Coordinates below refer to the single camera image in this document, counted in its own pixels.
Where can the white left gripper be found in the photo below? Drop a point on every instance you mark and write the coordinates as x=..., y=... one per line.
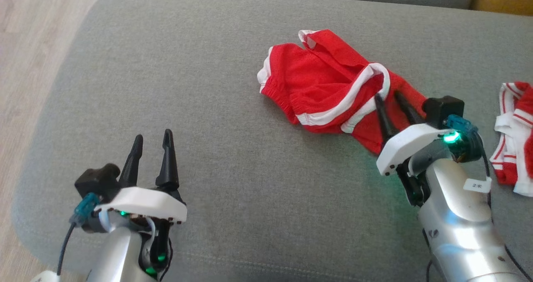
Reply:
x=141, y=203

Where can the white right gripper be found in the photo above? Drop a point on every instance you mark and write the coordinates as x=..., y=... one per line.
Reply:
x=410, y=144

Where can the red mesh shorts white trim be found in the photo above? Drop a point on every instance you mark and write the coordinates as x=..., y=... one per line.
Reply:
x=316, y=82

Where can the red white striped jersey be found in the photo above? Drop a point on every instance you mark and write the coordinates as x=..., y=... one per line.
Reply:
x=520, y=157

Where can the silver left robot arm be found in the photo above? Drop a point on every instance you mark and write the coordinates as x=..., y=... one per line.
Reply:
x=120, y=253

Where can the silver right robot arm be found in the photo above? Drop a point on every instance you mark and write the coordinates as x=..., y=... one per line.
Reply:
x=458, y=232

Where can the grey sofa seat cushion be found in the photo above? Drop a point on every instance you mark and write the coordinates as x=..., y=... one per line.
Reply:
x=250, y=169

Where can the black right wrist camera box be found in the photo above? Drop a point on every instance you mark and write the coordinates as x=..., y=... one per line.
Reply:
x=443, y=109

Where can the blue right camera connector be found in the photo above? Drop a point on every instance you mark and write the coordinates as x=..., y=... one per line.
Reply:
x=460, y=123

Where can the blue camera connector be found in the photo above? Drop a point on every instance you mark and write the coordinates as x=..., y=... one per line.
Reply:
x=85, y=207
x=460, y=123

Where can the blue left camera connector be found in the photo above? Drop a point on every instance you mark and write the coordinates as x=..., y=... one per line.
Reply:
x=85, y=207

